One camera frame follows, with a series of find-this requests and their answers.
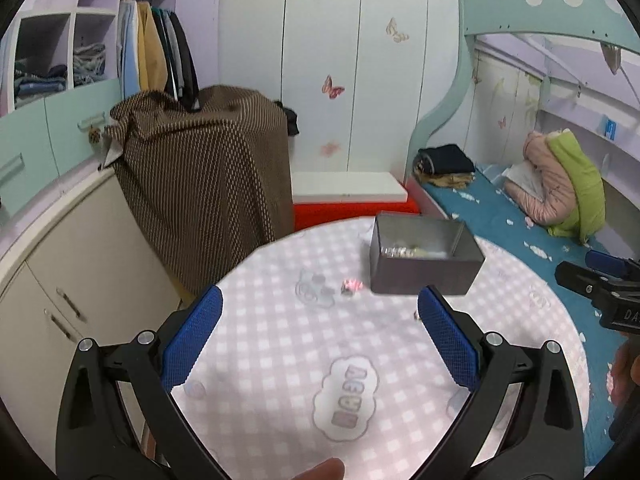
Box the right hand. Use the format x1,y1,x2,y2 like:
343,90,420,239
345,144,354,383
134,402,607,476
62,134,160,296
605,339,640,406

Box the left hand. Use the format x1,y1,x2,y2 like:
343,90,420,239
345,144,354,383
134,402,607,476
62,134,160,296
292,457,345,480

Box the grey metal box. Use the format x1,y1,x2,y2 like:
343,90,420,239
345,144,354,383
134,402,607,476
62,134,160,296
370,212,485,296

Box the pink checked tablecloth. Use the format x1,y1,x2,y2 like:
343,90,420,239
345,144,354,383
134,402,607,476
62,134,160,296
169,216,589,480

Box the pink cat hair clip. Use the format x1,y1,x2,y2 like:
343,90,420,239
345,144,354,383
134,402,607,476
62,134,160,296
341,278,363,296

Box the beige cabinet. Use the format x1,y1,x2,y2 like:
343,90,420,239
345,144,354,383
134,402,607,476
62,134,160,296
1,171,180,468

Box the teal bed mattress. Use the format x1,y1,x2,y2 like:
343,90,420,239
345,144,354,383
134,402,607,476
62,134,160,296
422,172,624,467

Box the brown dotted cloth cover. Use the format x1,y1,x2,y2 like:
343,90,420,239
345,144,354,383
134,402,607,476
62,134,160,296
105,86,294,295

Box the folded dark clothes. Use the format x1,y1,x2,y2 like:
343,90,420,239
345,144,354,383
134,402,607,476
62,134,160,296
412,144,475,190

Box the red stool white top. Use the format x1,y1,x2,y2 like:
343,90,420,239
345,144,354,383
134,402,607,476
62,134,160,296
291,171,420,232

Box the teal drawer unit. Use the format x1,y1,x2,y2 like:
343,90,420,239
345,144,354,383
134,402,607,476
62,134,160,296
1,79,122,224

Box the hanging clothes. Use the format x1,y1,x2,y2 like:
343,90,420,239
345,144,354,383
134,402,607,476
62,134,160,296
117,0,200,110

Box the white shelf unit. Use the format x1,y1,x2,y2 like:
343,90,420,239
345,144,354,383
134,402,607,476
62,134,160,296
1,0,176,115

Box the teal bunk bed frame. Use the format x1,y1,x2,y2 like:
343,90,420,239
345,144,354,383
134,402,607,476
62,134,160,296
405,0,639,176

